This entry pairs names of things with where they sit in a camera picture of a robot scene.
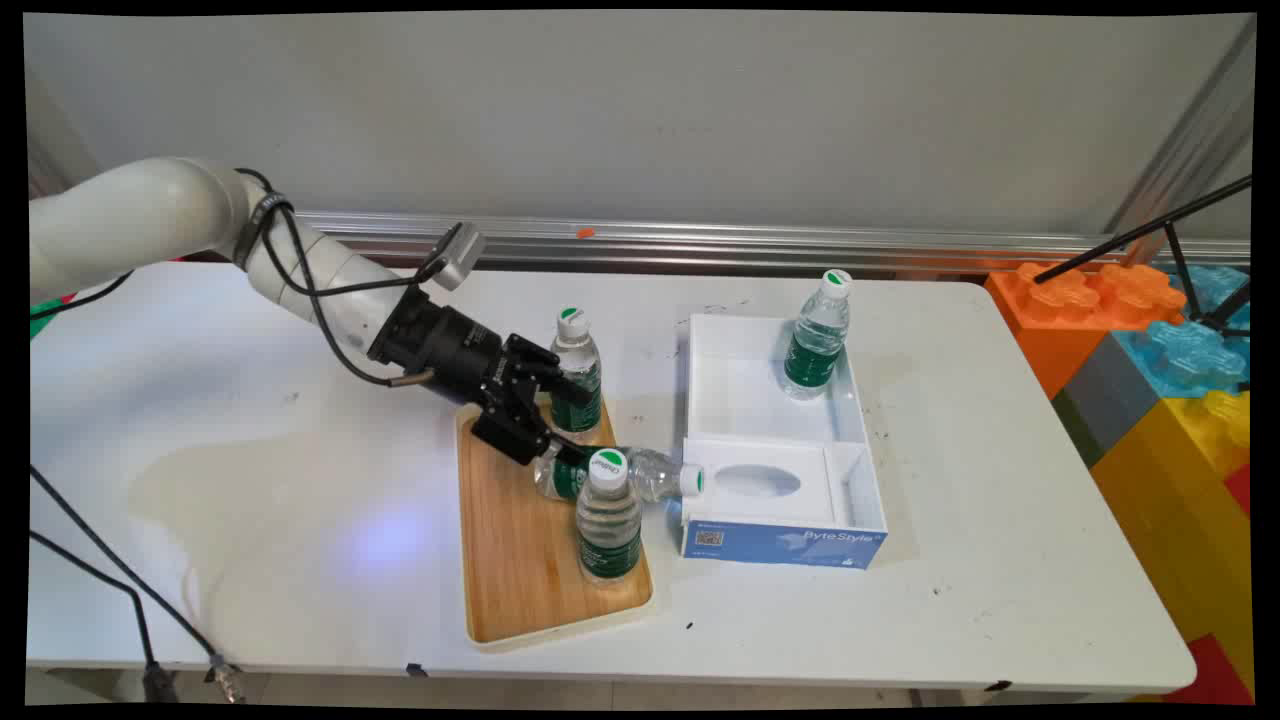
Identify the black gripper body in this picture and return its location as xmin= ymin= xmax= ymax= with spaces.
xmin=368 ymin=288 xmax=513 ymax=423

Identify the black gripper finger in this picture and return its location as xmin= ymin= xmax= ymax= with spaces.
xmin=472 ymin=400 xmax=591 ymax=467
xmin=503 ymin=335 xmax=598 ymax=406

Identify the green label water bottle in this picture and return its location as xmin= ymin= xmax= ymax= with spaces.
xmin=548 ymin=306 xmax=605 ymax=446
xmin=533 ymin=440 xmax=707 ymax=504
xmin=781 ymin=268 xmax=854 ymax=401
xmin=574 ymin=448 xmax=644 ymax=588

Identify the wooden serving tray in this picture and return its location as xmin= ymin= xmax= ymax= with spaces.
xmin=455 ymin=395 xmax=656 ymax=653

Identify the white box with blue front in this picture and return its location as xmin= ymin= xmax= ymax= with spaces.
xmin=680 ymin=313 xmax=889 ymax=571

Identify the large orange building block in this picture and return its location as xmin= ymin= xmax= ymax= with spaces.
xmin=985 ymin=262 xmax=1188 ymax=401

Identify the black tripod stand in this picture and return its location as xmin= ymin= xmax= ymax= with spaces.
xmin=1035 ymin=175 xmax=1253 ymax=336

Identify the large blue building block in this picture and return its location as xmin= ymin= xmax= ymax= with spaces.
xmin=1053 ymin=265 xmax=1251 ymax=468

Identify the large yellow building block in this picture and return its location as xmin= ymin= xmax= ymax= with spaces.
xmin=1090 ymin=390 xmax=1253 ymax=691

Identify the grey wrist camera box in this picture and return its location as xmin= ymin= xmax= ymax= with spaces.
xmin=432 ymin=222 xmax=487 ymax=293

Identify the aluminium wall rail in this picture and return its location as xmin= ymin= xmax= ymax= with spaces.
xmin=295 ymin=210 xmax=1251 ymax=276

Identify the black cable strap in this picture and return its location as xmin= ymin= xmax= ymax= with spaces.
xmin=235 ymin=190 xmax=293 ymax=271

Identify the black cable with silver connector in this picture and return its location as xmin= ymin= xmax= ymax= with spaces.
xmin=30 ymin=200 xmax=436 ymax=703

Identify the aluminium frame post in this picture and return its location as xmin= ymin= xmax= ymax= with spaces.
xmin=1105 ymin=15 xmax=1256 ymax=241
xmin=28 ymin=75 xmax=101 ymax=196

